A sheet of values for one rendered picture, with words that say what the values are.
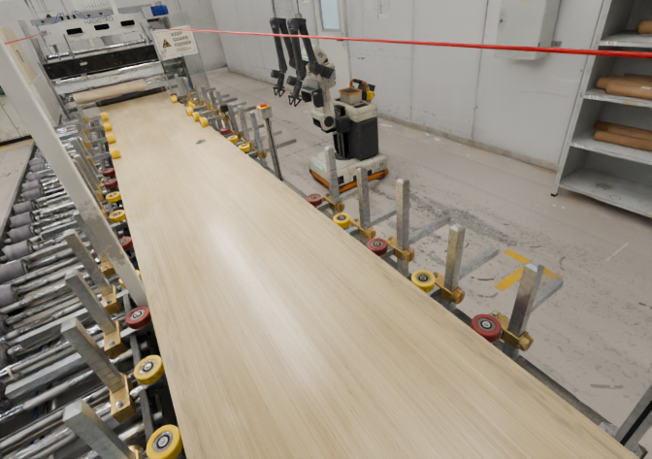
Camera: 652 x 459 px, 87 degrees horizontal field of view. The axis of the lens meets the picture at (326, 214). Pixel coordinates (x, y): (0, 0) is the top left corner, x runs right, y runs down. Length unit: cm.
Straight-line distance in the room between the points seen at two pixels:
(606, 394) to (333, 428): 161
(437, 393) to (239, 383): 53
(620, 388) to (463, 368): 137
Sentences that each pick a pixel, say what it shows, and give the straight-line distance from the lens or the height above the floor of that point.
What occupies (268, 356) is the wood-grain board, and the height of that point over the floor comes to 90.
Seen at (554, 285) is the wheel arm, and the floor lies 83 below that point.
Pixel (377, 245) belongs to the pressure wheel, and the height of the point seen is 90.
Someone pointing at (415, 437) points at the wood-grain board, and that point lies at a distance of 96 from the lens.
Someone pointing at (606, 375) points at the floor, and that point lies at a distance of 237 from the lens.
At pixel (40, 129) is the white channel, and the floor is 156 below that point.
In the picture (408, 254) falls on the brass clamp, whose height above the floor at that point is 85.
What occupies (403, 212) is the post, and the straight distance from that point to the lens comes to 132.
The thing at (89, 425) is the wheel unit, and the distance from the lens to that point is 101.
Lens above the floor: 178
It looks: 33 degrees down
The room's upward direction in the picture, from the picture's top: 8 degrees counter-clockwise
